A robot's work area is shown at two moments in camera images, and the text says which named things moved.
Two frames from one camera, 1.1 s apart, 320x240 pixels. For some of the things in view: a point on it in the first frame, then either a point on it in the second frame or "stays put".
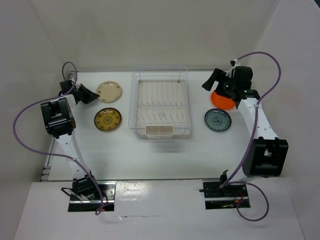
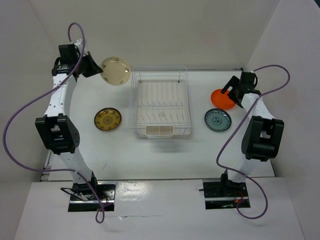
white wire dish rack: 159,97 stays put
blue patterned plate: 218,120 stays put
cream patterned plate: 109,91 -> 116,70
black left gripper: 90,96 -> 94,68
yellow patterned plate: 107,119 stays put
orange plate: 222,102 stays put
